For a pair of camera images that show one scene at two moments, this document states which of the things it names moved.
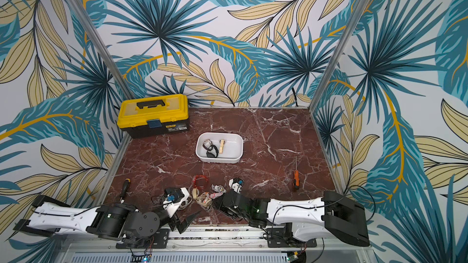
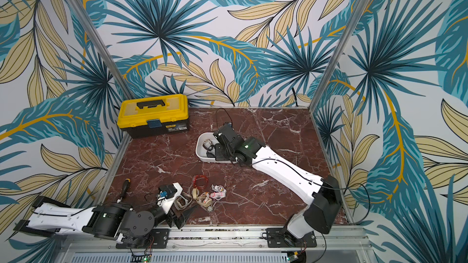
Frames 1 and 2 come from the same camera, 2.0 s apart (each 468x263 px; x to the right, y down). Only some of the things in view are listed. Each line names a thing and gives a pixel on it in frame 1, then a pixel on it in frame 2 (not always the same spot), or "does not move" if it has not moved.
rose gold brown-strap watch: [204, 142] does not move
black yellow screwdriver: [127, 182] does not move
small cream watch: [195, 192] does not move
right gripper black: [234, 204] -> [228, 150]
